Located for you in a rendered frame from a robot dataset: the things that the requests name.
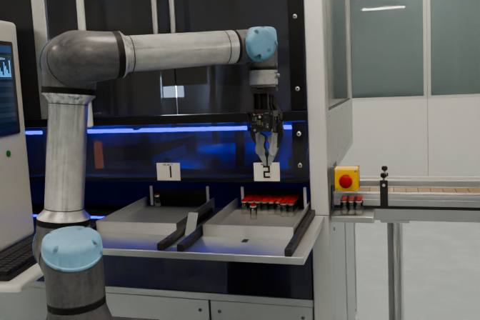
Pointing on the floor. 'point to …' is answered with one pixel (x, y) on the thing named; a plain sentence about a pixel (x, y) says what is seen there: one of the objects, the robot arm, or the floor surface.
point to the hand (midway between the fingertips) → (268, 160)
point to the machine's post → (318, 133)
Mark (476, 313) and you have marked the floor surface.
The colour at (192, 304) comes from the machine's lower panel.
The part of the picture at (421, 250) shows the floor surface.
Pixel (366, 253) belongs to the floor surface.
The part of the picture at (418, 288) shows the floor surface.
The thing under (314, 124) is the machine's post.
